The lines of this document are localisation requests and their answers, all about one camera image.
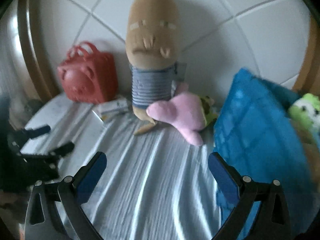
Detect tall tan plush striped shirt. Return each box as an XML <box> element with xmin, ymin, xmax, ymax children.
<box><xmin>125</xmin><ymin>0</ymin><xmax>181</xmax><ymax>135</ymax></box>

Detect brown teddy bear plush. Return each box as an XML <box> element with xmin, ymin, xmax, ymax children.
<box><xmin>290</xmin><ymin>120</ymin><xmax>320</xmax><ymax>192</ymax></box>

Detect white flat box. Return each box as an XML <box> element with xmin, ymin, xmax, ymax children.
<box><xmin>93</xmin><ymin>97</ymin><xmax>131</xmax><ymax>122</ymax></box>

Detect green frog plush toy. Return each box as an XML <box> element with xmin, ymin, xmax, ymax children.
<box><xmin>289</xmin><ymin>93</ymin><xmax>319</xmax><ymax>135</ymax></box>

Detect grey striped bed sheet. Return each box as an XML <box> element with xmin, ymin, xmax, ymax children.
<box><xmin>23</xmin><ymin>94</ymin><xmax>221</xmax><ymax>239</ymax></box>

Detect red bear-face plastic basket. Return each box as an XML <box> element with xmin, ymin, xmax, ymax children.
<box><xmin>57</xmin><ymin>41</ymin><xmax>118</xmax><ymax>104</ymax></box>

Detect pink heart plush pillow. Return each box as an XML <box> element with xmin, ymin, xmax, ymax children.
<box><xmin>146</xmin><ymin>82</ymin><xmax>206</xmax><ymax>146</ymax></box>

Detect blue star-print pillow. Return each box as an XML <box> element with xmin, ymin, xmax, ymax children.
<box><xmin>214</xmin><ymin>68</ymin><xmax>319</xmax><ymax>235</ymax></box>

